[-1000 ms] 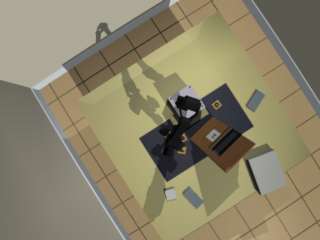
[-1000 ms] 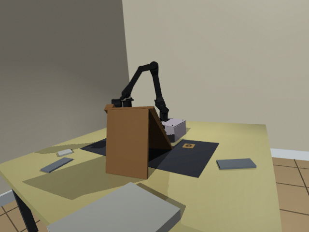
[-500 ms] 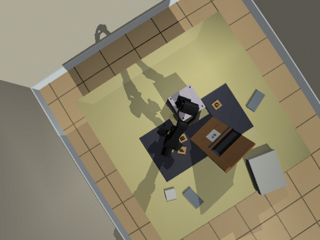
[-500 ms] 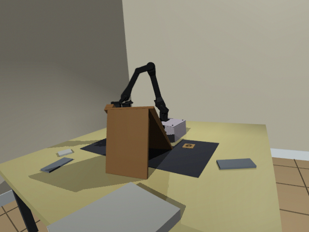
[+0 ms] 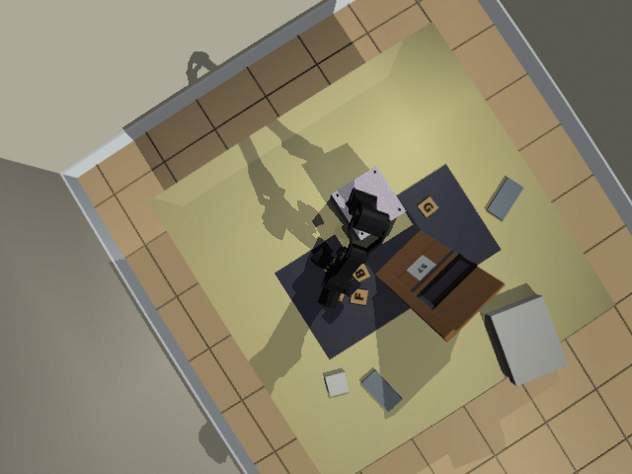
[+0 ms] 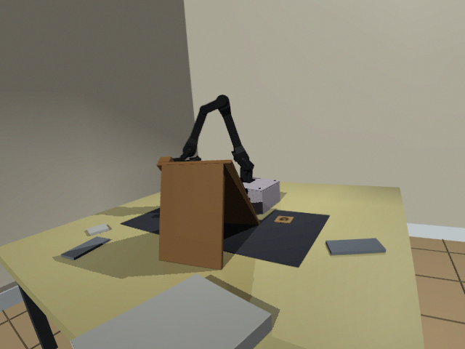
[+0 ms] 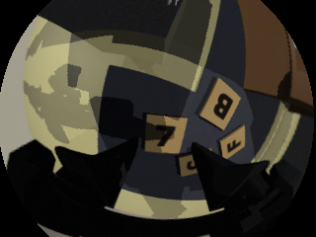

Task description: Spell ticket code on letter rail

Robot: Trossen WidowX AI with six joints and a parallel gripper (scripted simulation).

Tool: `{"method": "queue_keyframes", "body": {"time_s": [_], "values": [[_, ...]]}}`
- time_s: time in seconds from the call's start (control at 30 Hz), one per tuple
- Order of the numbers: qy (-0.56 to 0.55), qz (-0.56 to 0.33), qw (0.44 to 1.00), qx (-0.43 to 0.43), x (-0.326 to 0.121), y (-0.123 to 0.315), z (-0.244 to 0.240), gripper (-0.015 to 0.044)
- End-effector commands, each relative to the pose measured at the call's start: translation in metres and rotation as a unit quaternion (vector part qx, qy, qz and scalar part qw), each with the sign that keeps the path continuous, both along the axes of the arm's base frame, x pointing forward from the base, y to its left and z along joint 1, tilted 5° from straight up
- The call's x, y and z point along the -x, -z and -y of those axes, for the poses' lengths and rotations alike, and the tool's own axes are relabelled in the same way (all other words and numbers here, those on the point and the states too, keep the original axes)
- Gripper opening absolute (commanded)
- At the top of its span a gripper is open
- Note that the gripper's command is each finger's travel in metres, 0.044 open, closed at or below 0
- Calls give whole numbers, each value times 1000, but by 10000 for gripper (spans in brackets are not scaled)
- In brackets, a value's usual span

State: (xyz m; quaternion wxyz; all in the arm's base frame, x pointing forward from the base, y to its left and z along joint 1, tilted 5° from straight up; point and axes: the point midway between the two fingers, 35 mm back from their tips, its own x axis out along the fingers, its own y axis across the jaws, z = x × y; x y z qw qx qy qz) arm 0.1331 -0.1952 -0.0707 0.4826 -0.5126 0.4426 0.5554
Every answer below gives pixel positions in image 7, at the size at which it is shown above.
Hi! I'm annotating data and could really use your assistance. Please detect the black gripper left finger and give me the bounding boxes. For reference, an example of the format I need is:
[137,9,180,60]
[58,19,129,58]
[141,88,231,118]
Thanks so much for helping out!
[54,135,138,208]

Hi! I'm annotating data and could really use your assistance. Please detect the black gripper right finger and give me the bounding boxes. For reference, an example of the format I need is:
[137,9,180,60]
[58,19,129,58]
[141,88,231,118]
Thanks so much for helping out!
[191,142,270,212]

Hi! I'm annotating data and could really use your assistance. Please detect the tan letter tile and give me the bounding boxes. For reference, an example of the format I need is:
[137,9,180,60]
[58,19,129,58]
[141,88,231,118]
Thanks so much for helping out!
[218,125,245,159]
[145,114,187,154]
[198,78,241,130]
[178,153,198,177]

